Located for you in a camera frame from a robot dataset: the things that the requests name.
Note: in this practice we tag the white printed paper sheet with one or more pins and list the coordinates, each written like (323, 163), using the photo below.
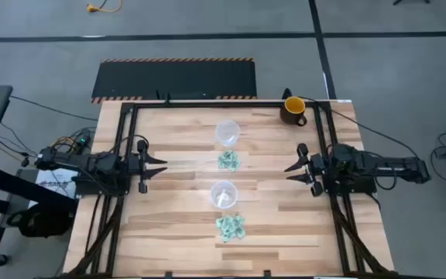
(56, 180)

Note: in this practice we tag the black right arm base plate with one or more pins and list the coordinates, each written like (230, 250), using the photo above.
(362, 189)

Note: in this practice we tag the black caster wheel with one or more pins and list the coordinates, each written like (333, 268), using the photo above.
(1, 260)

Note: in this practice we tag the green paper packets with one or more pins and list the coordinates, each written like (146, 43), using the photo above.
(230, 228)
(228, 160)

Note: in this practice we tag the brown mug yellow inside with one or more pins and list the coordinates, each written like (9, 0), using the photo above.
(290, 116)

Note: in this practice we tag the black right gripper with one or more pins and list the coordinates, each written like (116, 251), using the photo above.
(316, 170)

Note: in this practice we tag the black bag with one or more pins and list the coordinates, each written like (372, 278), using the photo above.
(41, 222)

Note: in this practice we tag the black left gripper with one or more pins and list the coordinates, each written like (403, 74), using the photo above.
(142, 182)

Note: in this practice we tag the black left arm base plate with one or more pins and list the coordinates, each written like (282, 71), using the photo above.
(91, 190)

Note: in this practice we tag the clear plastic cup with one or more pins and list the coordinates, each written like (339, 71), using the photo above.
(224, 193)
(227, 131)

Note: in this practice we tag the black aluminium table frame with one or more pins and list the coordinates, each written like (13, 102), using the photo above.
(207, 104)

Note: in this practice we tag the black sensor bar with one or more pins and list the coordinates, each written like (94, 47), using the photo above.
(180, 96)

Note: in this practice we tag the black power supply box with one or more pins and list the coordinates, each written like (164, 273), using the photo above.
(81, 140)

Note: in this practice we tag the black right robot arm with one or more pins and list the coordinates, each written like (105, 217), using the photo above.
(362, 164)

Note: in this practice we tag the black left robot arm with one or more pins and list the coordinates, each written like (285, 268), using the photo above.
(103, 162)

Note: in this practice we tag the black chair base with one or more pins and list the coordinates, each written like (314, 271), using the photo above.
(410, 1)

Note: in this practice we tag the black hazard-striped floor mat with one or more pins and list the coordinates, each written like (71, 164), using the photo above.
(169, 79)

